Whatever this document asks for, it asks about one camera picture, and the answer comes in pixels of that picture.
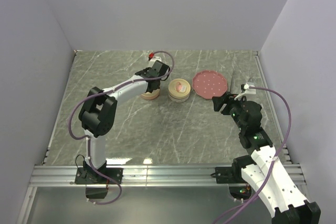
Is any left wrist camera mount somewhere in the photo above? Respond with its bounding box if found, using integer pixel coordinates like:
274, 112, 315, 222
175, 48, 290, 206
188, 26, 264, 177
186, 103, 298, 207
148, 52, 162, 67

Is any pink bowl white inside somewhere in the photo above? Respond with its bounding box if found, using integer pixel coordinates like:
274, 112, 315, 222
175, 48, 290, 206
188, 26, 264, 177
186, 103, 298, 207
140, 91, 160, 100

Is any steel bowl red band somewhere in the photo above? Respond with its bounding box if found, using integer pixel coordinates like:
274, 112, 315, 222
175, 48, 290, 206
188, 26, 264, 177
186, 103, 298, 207
169, 93, 190, 103

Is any pink octagonal plate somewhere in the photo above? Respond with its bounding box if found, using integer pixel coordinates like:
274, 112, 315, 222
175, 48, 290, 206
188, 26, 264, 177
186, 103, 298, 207
192, 70, 228, 100

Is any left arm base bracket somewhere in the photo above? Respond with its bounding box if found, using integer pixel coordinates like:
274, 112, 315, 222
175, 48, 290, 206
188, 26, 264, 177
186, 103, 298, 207
74, 154, 123, 205

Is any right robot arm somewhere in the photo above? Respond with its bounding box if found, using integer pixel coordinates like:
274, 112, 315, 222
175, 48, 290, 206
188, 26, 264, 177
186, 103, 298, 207
212, 92, 321, 223

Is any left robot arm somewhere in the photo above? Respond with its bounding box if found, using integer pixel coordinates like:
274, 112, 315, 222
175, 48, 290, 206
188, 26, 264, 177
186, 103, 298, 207
79, 59, 173, 183

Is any aluminium front rail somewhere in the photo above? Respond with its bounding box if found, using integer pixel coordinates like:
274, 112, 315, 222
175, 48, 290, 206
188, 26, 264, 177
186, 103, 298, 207
28, 163, 307, 188

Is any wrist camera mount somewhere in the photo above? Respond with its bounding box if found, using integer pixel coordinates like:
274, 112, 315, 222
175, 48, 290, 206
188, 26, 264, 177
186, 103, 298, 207
148, 52, 162, 67
234, 82, 256, 100

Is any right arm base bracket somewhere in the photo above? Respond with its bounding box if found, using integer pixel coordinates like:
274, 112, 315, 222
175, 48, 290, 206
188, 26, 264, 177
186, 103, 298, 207
210, 167, 245, 184

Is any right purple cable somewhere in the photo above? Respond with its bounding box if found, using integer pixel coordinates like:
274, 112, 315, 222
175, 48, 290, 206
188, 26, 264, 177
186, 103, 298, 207
209, 85, 292, 224

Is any cream lid with label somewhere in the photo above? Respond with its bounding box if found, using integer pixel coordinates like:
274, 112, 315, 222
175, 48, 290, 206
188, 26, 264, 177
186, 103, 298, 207
168, 78, 191, 98

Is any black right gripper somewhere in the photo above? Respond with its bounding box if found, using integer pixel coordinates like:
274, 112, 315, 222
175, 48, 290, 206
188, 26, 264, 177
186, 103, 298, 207
211, 91, 249, 131

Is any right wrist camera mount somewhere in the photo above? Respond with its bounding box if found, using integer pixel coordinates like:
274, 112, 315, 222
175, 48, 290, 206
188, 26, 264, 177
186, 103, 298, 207
234, 82, 256, 100

